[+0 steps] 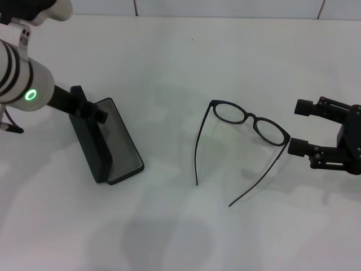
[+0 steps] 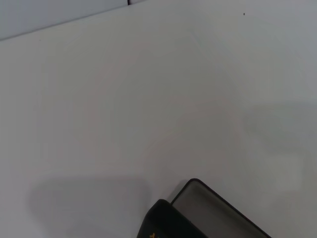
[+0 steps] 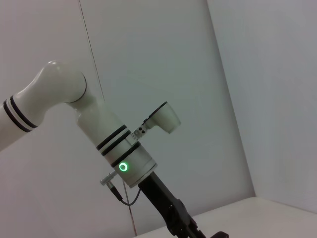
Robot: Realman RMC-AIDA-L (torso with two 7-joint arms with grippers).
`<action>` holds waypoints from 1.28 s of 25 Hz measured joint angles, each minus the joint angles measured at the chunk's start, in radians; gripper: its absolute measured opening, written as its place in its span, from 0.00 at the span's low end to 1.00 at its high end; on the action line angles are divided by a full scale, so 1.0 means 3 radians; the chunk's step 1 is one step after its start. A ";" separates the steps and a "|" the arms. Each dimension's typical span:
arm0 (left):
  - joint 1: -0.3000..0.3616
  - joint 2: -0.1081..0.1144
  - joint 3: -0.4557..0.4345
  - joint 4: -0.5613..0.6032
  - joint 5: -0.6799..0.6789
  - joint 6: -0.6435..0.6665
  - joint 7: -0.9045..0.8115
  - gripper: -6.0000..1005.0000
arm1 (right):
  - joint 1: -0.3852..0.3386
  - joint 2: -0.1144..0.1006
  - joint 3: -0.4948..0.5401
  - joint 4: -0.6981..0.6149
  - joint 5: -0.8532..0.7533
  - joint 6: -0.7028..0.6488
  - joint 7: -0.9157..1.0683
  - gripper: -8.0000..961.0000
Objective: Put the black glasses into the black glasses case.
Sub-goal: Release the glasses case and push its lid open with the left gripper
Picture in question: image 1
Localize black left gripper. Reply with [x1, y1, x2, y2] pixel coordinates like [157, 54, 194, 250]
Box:
[52, 84, 109, 124]

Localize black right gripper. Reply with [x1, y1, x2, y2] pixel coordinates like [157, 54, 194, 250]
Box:
[287, 96, 361, 176]

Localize black glasses case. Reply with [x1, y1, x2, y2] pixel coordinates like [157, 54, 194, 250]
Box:
[69, 86, 145, 186]

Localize black glasses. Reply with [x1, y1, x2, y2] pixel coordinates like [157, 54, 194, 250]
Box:
[193, 99, 291, 208]

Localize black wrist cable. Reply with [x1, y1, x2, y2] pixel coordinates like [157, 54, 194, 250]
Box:
[0, 103, 25, 134]

